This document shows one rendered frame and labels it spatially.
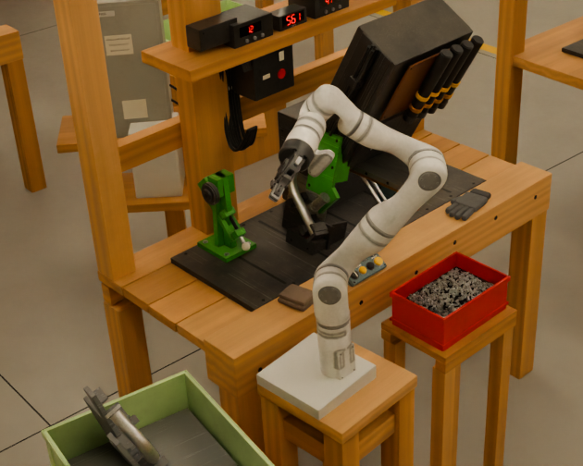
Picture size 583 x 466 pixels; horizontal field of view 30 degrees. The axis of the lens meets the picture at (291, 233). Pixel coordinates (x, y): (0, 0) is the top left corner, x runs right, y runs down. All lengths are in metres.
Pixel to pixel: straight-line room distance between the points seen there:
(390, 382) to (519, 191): 1.09
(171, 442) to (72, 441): 0.25
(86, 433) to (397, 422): 0.87
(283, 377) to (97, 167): 0.85
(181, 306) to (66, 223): 2.39
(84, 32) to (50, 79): 4.30
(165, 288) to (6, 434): 1.20
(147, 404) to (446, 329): 0.90
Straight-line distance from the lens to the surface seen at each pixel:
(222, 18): 3.36
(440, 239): 3.56
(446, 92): 3.48
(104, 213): 3.35
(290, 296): 3.23
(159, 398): 2.93
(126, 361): 3.66
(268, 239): 3.57
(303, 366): 3.02
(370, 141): 2.57
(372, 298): 3.40
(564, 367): 4.51
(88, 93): 3.18
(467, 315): 3.25
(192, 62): 3.29
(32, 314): 4.98
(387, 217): 2.67
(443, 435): 3.40
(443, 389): 3.28
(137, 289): 3.42
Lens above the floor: 2.76
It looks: 31 degrees down
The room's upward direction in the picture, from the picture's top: 3 degrees counter-clockwise
